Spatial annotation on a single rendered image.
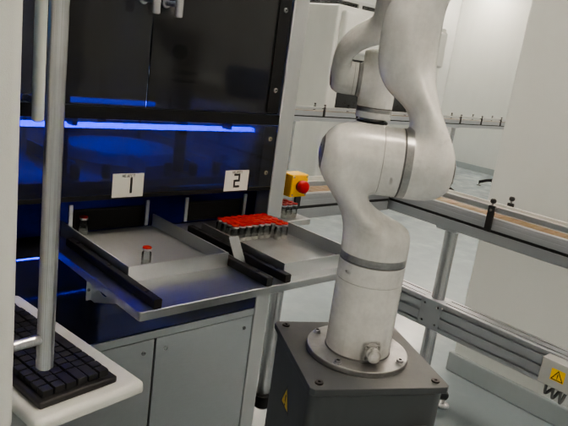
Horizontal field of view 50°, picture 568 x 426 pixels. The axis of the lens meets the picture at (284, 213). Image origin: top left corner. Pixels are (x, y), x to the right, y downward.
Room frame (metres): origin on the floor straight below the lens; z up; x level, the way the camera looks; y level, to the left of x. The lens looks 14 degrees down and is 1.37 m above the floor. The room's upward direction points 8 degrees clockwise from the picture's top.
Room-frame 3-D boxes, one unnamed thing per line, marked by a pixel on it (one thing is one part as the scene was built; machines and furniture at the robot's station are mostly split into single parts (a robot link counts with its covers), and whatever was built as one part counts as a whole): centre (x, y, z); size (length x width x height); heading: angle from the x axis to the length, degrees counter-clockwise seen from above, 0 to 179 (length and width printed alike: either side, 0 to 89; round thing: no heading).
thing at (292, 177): (1.89, -0.01, 0.99); 0.08 x 0.07 x 0.07; 44
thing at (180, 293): (1.47, 0.16, 0.87); 0.70 x 0.48 x 0.02; 134
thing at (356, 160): (1.06, -0.14, 1.16); 0.19 x 0.12 x 0.24; 89
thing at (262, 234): (1.62, 0.07, 0.90); 0.18 x 0.02 x 0.05; 134
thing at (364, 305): (1.05, -0.17, 0.95); 0.19 x 0.19 x 0.18
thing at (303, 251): (1.56, 0.01, 0.90); 0.34 x 0.26 x 0.04; 44
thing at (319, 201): (2.20, -0.12, 0.92); 0.69 x 0.16 x 0.16; 134
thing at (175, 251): (1.40, 0.33, 0.90); 0.34 x 0.26 x 0.04; 44
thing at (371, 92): (1.47, -0.17, 1.35); 0.09 x 0.08 x 0.13; 89
